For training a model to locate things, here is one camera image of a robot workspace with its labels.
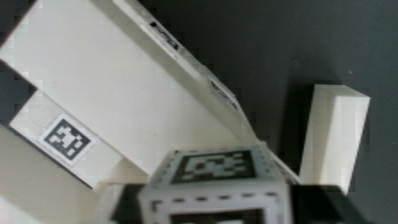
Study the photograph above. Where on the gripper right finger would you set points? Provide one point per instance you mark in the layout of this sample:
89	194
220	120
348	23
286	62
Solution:
322	206

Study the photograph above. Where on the white chair back frame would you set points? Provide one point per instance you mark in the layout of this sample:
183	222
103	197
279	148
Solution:
128	102

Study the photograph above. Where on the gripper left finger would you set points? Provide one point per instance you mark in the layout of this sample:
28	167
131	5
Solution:
117	210

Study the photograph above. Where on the small white tag cube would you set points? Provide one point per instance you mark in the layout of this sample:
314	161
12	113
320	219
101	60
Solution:
217	187

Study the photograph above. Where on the white L-shaped fence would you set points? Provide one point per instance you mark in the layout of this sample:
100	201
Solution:
334	134

